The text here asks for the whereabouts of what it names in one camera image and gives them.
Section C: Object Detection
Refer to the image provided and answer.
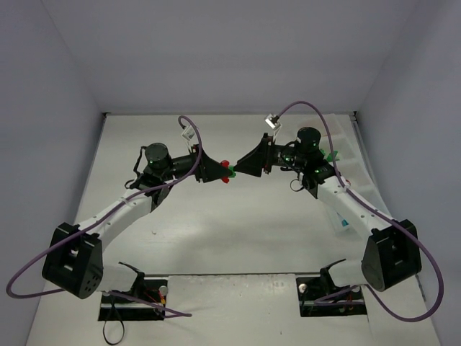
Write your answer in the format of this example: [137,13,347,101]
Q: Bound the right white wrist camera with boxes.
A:
[264,114,282,140]

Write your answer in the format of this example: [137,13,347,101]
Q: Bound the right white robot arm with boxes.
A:
[234,127,422,292]

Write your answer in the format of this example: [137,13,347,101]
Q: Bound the red long lego brick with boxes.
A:
[220,160,232,184]

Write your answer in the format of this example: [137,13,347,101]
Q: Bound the clear plastic compartment tray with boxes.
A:
[320,114,388,237]

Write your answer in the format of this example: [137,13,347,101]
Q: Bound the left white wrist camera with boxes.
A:
[182,125,196,143]

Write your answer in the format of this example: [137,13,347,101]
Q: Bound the green square lego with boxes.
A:
[228,165,236,179]

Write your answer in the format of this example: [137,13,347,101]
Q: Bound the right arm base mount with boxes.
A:
[295,259,367,318]

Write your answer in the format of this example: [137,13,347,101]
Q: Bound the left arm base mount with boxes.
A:
[98,262,168,321]

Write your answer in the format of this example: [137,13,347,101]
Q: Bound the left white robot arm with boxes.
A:
[42,143,233,299]

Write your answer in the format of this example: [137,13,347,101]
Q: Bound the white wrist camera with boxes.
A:
[264,114,282,140]
[182,125,196,143]

